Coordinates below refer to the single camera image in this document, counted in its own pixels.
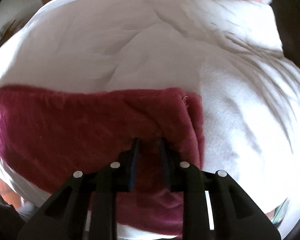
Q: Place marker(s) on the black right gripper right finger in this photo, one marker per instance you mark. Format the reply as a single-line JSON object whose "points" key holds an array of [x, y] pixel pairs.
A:
{"points": [[214, 205]]}

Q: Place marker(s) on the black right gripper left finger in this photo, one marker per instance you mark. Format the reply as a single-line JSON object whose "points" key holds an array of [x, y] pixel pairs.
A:
{"points": [[64, 214]]}

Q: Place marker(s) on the white bed sheet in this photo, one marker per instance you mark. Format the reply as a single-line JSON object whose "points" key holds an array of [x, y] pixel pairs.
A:
{"points": [[228, 52]]}

